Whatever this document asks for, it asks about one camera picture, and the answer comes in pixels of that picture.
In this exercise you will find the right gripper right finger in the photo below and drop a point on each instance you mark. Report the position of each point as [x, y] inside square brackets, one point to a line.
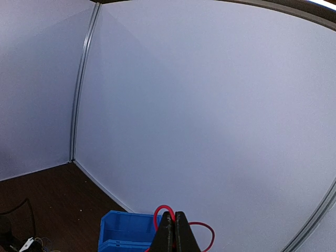
[184, 237]

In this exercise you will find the left aluminium frame post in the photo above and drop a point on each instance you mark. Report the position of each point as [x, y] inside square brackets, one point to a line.
[79, 79]

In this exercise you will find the blue bin middle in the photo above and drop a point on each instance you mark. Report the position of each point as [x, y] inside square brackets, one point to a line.
[118, 246]

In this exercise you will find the blue bin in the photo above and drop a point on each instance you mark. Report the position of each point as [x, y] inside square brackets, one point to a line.
[118, 246]
[126, 227]

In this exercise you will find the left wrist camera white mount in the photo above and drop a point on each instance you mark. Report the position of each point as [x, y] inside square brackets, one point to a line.
[27, 244]

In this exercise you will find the blue bin far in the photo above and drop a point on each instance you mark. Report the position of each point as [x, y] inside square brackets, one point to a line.
[126, 227]

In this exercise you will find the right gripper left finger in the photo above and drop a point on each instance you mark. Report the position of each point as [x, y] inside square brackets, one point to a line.
[164, 238]

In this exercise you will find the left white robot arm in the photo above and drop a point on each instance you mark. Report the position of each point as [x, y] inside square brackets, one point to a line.
[7, 238]

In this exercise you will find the aluminium frame post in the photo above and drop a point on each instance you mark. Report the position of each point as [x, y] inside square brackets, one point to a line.
[327, 202]
[79, 79]

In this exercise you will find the right aluminium frame post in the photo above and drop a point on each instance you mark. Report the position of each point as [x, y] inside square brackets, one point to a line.
[327, 202]

